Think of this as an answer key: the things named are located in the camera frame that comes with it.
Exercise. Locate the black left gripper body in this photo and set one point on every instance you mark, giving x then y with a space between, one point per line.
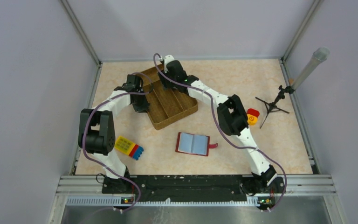
141 104

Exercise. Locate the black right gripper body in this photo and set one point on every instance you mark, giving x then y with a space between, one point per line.
166 84

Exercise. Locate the brown woven divided tray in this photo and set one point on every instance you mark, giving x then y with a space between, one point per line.
167 106

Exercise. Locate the red leather card holder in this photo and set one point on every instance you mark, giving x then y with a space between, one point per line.
194 144

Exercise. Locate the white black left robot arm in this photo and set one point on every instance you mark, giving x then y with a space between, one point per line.
96 135

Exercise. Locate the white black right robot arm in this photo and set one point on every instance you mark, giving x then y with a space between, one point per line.
228 114

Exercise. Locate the yellow red blue toy block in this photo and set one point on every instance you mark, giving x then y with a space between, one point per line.
128 147

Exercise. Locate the yellow red emergency stop button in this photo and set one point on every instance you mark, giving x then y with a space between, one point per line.
252 115

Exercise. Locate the black mini tripod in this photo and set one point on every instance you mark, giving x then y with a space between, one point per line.
272 106

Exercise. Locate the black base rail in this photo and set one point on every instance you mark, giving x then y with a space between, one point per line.
191 188

